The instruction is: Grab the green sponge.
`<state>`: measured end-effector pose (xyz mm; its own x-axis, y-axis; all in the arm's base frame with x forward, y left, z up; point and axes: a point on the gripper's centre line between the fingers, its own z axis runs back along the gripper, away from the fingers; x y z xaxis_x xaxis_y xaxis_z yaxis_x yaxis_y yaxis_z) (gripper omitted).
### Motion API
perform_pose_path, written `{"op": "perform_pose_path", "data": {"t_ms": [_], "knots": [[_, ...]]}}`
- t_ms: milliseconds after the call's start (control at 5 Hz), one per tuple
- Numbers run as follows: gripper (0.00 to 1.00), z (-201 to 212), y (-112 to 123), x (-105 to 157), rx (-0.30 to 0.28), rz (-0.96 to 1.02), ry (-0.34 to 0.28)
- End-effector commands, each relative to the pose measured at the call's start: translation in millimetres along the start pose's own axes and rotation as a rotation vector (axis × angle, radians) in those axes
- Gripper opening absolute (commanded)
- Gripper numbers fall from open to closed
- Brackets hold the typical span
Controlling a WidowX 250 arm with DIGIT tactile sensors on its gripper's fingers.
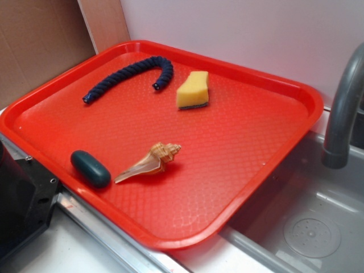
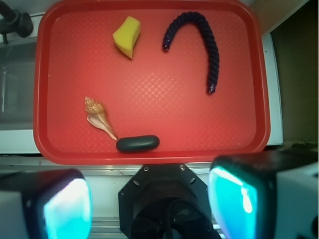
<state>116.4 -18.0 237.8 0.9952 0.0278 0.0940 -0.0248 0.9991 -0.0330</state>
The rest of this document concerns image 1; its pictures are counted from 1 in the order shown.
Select dark green oval soap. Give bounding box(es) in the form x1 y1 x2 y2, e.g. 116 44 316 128
71 150 111 188

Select grey curved faucet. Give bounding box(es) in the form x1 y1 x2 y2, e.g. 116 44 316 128
321 44 363 169

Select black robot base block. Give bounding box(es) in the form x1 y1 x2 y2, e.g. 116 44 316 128
1 143 61 263

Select red plastic tray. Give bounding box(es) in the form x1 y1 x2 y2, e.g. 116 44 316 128
1 41 324 250

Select silver metal rail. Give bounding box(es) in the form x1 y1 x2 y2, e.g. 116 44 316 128
0 133 183 273

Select dark blue braided rope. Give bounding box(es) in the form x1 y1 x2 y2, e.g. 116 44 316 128
82 56 174 105

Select brown cardboard panel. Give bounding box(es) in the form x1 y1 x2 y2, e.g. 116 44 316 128
1 1 130 109

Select yellow sponge with green pad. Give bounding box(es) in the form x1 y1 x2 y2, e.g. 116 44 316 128
176 71 209 109

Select tan spiral seashell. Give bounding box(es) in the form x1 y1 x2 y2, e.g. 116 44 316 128
114 142 181 184

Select grey plastic sink basin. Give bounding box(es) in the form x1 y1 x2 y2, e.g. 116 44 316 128
221 133 363 272

